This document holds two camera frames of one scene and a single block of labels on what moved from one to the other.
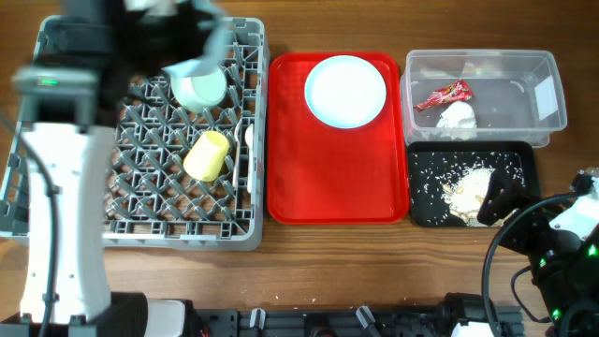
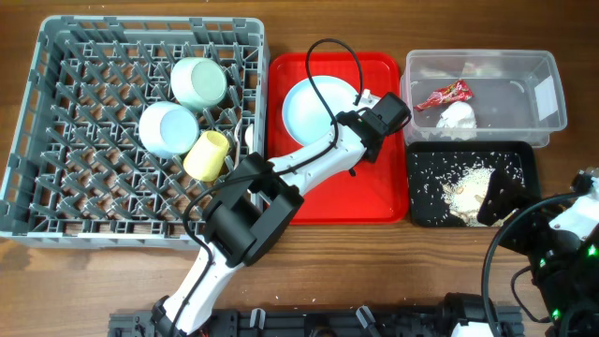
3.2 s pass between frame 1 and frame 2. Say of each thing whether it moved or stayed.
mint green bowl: stayed
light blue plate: moved
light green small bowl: moved
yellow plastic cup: stayed
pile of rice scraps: stayed
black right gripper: stayed
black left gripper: moved
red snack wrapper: stayed
